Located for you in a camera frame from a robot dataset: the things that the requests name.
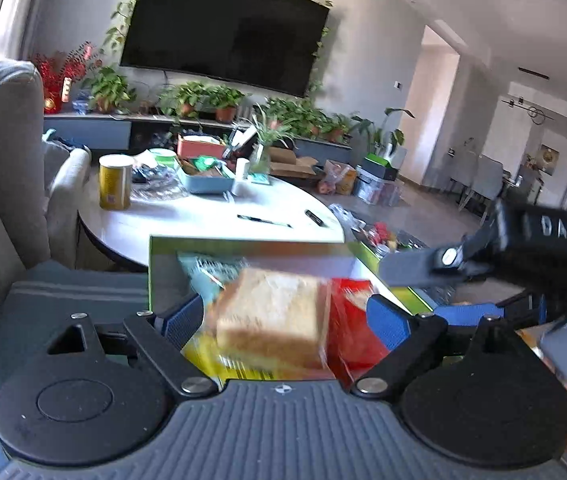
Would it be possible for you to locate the black remote control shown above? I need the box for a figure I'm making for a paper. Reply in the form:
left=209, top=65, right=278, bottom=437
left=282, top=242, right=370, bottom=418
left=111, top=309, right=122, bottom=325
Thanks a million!
left=305, top=209, right=327, bottom=228

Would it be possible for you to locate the grey sofa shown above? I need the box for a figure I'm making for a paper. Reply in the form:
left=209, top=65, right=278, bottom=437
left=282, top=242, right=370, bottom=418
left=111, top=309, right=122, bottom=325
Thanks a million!
left=0, top=60, right=91, bottom=310

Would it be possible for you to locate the grey tv cabinet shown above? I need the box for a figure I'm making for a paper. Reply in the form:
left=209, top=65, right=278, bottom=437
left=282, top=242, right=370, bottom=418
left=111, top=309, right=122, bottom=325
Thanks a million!
left=42, top=112, right=355, bottom=166

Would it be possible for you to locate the green cardboard box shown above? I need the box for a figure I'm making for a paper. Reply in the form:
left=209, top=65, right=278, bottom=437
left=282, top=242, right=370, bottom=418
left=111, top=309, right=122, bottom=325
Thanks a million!
left=149, top=235, right=434, bottom=314

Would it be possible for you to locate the red flower decoration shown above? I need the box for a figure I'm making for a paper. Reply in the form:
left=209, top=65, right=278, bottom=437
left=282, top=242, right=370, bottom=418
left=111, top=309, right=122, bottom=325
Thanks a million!
left=30, top=41, right=101, bottom=115

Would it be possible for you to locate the blue plastic tray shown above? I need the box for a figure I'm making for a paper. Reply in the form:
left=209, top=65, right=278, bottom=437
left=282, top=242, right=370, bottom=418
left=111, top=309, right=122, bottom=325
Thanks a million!
left=177, top=162, right=234, bottom=195

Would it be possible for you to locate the black pen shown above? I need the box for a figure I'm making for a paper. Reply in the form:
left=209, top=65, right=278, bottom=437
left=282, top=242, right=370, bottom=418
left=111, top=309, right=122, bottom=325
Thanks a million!
left=236, top=214, right=293, bottom=229

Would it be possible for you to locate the brown cardboard box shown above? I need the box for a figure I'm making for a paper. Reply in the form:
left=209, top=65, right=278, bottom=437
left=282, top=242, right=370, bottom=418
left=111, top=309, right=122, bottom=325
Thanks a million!
left=268, top=148, right=317, bottom=179

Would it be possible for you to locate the yellow striped snack bag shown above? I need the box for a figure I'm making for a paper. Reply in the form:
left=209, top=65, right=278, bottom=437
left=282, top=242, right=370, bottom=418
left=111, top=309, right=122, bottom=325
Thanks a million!
left=180, top=328, right=335, bottom=392

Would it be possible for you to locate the white round coffee table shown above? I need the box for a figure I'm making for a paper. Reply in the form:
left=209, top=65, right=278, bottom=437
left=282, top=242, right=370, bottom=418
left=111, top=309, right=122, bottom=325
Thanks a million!
left=79, top=176, right=345, bottom=270

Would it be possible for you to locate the gold tin can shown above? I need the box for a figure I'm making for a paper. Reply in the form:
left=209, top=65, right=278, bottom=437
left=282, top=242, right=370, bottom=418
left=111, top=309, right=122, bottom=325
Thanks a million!
left=99, top=154, right=134, bottom=210

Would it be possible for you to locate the bagged sliced bread loaf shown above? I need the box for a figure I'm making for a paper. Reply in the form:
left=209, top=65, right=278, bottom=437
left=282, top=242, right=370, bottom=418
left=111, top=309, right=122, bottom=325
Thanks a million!
left=204, top=268, right=331, bottom=370

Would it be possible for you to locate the black wall television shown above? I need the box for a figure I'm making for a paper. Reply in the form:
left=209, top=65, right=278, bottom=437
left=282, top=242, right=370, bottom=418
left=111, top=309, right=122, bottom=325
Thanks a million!
left=120, top=0, right=329, bottom=96

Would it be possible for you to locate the glass vase with plant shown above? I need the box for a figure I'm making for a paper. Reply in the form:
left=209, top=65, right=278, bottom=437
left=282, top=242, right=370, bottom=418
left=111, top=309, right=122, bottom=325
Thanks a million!
left=250, top=104, right=291, bottom=176

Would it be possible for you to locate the red snack bag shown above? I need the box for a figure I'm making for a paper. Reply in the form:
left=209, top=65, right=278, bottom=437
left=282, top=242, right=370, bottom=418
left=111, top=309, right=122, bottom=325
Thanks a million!
left=327, top=278, right=390, bottom=388

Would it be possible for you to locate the teal cracker snack bag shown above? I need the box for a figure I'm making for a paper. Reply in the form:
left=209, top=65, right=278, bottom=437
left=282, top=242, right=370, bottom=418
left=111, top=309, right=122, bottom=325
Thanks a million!
left=177, top=252, right=248, bottom=304

